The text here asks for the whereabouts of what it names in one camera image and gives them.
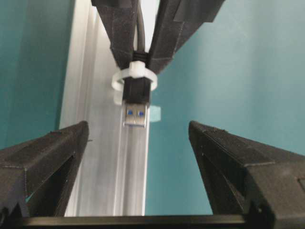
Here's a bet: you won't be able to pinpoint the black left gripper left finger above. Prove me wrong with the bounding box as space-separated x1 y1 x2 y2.
0 121 89 217

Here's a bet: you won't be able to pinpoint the white plastic ring clip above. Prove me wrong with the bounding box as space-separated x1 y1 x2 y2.
112 61 158 105

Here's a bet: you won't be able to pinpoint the aluminium extrusion rail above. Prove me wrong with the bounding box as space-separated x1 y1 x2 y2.
60 0 149 217

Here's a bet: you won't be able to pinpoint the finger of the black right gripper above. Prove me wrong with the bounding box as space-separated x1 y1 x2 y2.
91 0 138 69
148 0 224 74

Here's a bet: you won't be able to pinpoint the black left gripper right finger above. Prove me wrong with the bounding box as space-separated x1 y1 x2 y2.
188 121 305 222

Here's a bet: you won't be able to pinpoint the black USB cable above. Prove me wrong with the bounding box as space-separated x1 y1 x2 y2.
122 0 152 127

